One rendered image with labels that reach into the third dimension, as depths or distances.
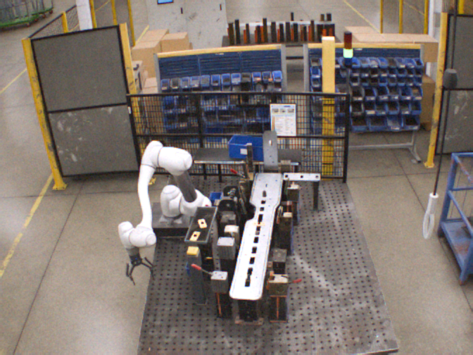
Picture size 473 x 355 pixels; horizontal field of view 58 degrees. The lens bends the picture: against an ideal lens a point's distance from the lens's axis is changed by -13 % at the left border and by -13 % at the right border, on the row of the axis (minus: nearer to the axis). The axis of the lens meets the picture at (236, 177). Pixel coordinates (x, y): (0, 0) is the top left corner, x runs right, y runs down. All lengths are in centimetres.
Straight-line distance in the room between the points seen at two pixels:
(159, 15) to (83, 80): 482
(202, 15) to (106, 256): 628
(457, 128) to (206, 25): 584
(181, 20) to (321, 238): 709
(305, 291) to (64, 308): 226
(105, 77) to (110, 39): 45
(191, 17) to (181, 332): 777
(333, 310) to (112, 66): 350
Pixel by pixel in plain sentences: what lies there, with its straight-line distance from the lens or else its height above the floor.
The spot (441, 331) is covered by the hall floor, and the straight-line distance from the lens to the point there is 407.
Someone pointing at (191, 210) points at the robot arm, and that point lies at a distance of 355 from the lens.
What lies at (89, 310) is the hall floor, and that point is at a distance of 436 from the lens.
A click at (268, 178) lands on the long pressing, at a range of 380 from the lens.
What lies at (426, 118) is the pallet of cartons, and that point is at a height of 18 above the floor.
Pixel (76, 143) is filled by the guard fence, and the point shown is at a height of 61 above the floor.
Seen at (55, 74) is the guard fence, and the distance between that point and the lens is 554.
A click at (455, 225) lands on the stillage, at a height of 16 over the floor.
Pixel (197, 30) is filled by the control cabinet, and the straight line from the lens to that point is 1002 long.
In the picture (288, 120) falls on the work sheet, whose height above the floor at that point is 130.
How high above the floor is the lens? 302
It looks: 32 degrees down
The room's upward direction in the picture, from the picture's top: 5 degrees counter-clockwise
